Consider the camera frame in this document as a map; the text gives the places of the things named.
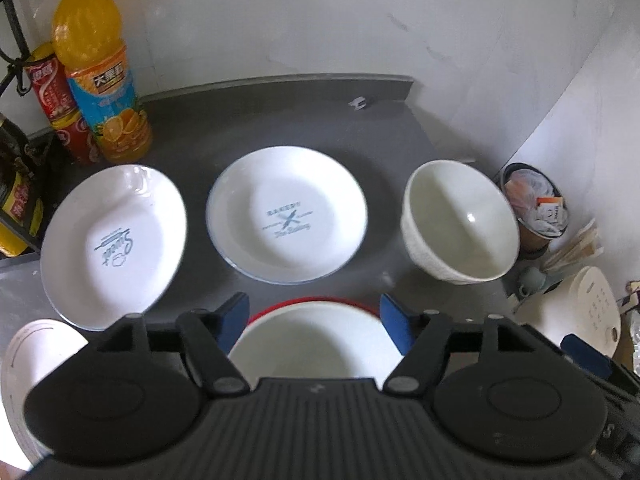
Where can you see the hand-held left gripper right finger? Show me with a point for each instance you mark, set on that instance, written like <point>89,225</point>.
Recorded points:
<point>395,316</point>

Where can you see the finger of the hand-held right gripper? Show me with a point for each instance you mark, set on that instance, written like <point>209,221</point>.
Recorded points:
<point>585,355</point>

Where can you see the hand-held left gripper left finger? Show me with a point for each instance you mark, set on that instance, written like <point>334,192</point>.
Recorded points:
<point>236,312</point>

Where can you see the red rimmed white bowl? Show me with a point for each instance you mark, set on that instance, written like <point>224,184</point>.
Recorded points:
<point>315,340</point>

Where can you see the white plate with cross print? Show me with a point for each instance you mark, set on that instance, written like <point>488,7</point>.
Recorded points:
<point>287,215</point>

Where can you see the white ceramic bowl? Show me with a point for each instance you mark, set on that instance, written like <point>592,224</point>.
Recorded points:
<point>465,225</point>

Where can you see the white plate with script print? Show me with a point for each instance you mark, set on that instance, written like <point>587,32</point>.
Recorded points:
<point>112,250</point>

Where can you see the plain white plate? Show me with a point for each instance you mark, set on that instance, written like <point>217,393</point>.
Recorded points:
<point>35,360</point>

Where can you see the white rice cooker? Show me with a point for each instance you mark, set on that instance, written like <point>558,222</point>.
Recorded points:
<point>580,315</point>

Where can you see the bundle of wooden chopsticks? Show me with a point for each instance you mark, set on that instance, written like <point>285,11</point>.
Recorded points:
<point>575,250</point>

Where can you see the brown trash bin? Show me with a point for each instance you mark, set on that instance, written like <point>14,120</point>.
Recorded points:
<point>535,210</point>

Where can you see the small white clip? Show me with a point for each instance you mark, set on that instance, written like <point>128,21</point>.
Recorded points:
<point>359,103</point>

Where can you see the dark bottle with yellow label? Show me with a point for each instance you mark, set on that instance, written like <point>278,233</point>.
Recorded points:
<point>17,185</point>

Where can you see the orange juice bottle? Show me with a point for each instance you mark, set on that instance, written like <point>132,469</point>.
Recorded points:
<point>100,50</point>

